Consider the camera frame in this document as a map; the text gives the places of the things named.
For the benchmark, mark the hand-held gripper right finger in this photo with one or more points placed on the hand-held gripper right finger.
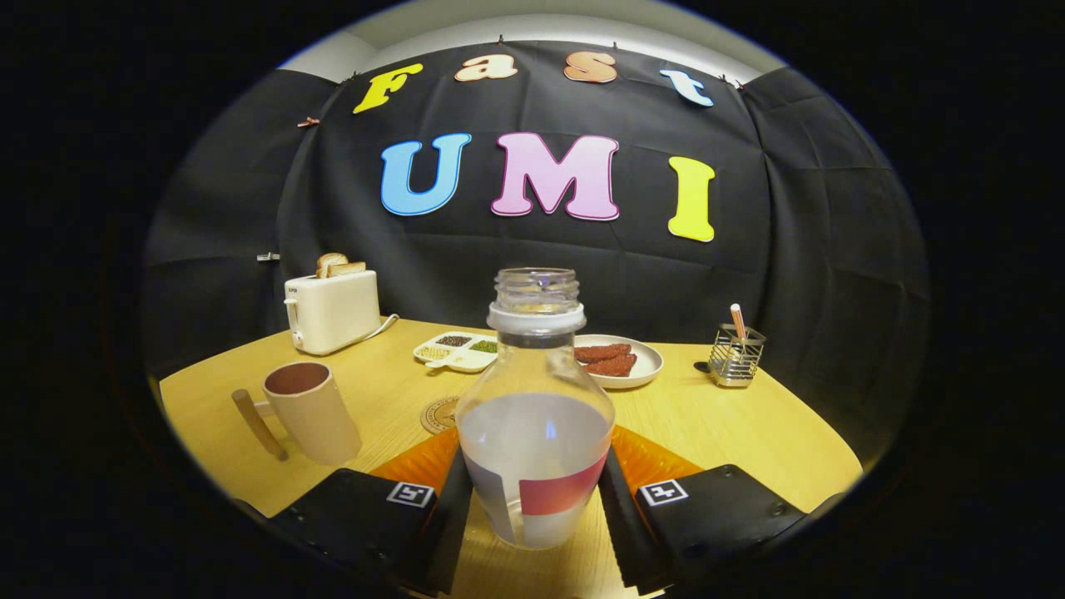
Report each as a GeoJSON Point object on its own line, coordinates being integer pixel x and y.
{"type": "Point", "coordinates": [724, 512]}

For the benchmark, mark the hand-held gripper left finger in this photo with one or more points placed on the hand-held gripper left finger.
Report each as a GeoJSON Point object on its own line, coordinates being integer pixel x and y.
{"type": "Point", "coordinates": [358, 516]}

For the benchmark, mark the round wooden coaster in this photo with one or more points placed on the round wooden coaster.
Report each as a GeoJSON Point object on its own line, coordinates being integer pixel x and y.
{"type": "Point", "coordinates": [436, 414]}

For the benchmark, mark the clear juice bottle red label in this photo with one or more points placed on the clear juice bottle red label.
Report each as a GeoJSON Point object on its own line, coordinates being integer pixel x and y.
{"type": "Point", "coordinates": [532, 433]}

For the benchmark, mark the wooden table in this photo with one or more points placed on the wooden table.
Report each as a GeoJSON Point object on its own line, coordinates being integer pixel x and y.
{"type": "Point", "coordinates": [715, 424]}

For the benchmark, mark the white round plate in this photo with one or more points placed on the white round plate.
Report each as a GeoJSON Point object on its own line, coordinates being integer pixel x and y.
{"type": "Point", "coordinates": [649, 366]}

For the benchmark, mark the red meat slice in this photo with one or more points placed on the red meat slice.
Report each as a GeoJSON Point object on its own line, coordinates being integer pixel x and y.
{"type": "Point", "coordinates": [603, 352]}
{"type": "Point", "coordinates": [614, 366]}

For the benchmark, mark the white divided seed tray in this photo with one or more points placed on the white divided seed tray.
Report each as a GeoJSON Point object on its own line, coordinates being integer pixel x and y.
{"type": "Point", "coordinates": [466, 359]}

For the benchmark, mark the wooden stick with white tip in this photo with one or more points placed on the wooden stick with white tip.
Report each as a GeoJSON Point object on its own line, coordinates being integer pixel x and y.
{"type": "Point", "coordinates": [738, 320]}

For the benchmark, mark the cream toaster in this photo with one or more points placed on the cream toaster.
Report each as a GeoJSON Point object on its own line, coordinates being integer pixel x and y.
{"type": "Point", "coordinates": [337, 312]}

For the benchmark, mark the toast bread slice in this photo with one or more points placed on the toast bread slice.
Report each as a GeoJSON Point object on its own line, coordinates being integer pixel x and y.
{"type": "Point", "coordinates": [329, 262]}
{"type": "Point", "coordinates": [349, 269]}

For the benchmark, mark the black backdrop cloth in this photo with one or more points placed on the black backdrop cloth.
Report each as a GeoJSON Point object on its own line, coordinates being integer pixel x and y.
{"type": "Point", "coordinates": [832, 249]}

